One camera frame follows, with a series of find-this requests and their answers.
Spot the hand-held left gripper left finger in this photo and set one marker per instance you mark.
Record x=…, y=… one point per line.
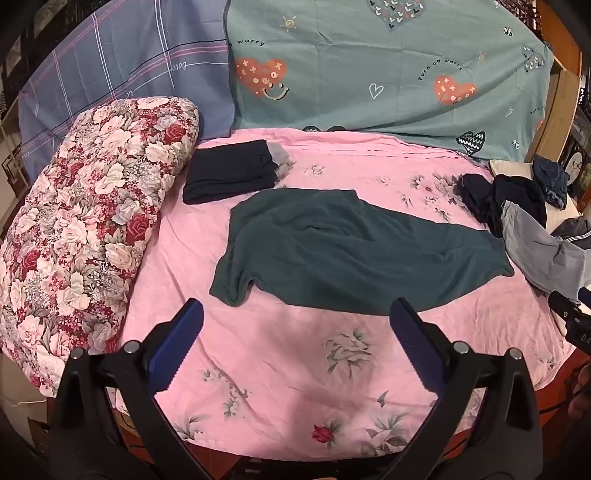
x=178, y=344

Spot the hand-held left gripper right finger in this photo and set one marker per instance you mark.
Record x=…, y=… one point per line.
x=415, y=346

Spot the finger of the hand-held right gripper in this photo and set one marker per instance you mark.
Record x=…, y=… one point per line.
x=561, y=307

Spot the dark green t-shirt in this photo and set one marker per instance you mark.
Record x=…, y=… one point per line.
x=351, y=254

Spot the grey pants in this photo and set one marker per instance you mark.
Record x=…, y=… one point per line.
x=540, y=258

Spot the folded black pants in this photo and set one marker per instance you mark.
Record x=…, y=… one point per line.
x=231, y=170

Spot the pink floral bed sheet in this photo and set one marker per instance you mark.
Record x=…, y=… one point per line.
x=286, y=360

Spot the dark navy garment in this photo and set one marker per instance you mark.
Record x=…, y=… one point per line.
x=503, y=198

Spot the blue patterned garment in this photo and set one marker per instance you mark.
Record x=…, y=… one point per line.
x=551, y=180

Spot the red floral quilt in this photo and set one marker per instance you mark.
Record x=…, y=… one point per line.
x=87, y=230

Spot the cream pillow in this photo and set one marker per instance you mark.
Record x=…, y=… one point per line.
x=505, y=167

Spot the green heart-printed sheet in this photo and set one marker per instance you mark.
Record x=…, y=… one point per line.
x=378, y=74

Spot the blue plaid sheet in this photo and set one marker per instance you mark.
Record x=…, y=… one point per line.
x=129, y=60

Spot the wooden bed frame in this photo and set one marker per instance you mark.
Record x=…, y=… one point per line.
x=556, y=106

